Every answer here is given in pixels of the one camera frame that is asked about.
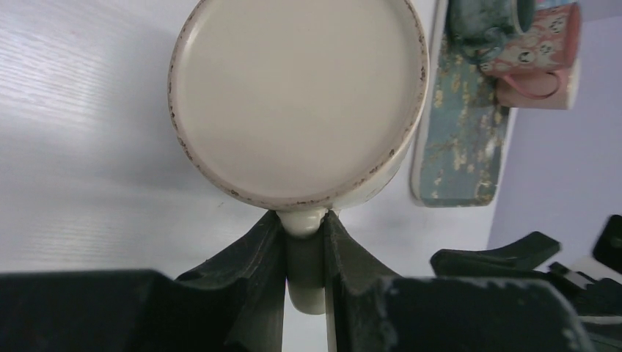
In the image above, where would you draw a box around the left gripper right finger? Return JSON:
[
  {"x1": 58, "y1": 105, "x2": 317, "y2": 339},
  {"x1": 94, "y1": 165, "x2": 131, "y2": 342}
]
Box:
[{"x1": 323, "y1": 213, "x2": 595, "y2": 351}]

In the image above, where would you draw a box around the cream speckled mug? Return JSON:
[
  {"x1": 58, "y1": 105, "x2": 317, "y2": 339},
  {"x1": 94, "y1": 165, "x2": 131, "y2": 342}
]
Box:
[{"x1": 167, "y1": 1, "x2": 429, "y2": 315}]

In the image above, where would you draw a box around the teal floral tray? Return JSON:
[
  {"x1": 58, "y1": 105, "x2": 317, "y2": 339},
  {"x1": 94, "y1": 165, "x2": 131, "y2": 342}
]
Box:
[{"x1": 410, "y1": 1, "x2": 511, "y2": 208}]

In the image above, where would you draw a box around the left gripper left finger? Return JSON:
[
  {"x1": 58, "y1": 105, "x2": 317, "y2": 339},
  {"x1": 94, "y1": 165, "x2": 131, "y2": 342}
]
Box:
[{"x1": 1, "y1": 211, "x2": 285, "y2": 351}]

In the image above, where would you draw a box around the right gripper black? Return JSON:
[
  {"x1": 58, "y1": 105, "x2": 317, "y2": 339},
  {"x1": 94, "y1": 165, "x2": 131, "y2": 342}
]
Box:
[{"x1": 430, "y1": 215, "x2": 621, "y2": 351}]

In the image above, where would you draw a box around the grey-blue glazed mug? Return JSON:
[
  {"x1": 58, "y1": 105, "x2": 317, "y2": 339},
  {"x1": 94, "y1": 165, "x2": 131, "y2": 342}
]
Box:
[{"x1": 448, "y1": 0, "x2": 536, "y2": 65}]

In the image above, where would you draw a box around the pink ghost pattern mug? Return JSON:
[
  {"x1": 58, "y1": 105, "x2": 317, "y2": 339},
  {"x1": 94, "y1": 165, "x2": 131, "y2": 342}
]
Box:
[{"x1": 479, "y1": 1, "x2": 582, "y2": 100}]

